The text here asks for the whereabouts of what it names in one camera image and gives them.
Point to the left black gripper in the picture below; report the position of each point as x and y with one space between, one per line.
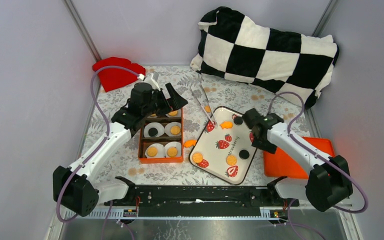
175 102

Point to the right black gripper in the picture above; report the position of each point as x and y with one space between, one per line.
270 148

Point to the white strawberry tray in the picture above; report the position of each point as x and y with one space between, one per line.
215 144

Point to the orange compartment cookie box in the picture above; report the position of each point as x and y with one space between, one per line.
145 142

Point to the orange fish cookie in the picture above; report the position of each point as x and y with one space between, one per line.
190 143
226 125

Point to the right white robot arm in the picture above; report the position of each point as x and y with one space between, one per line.
328 181

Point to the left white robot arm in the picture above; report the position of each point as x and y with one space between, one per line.
74 187

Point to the white paper cup liner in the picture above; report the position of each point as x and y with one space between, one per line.
161 150
159 126
178 115
173 144
169 125

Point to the small round yellow biscuit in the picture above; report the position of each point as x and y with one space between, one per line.
173 113

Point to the black sandwich cookie top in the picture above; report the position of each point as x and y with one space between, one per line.
238 120

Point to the black sandwich cookie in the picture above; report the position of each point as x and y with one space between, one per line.
153 132
238 120
244 154

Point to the floral table mat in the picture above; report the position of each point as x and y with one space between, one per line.
234 95

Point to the black sandwich cookie right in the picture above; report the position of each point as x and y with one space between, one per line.
244 154

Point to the black sandwich cookie middle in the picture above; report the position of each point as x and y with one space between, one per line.
153 132

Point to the orange box lid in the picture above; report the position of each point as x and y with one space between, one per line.
281 164

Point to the red cloth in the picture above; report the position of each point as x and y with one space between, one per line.
114 78

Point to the black white checkered blanket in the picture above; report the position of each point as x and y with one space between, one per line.
235 48

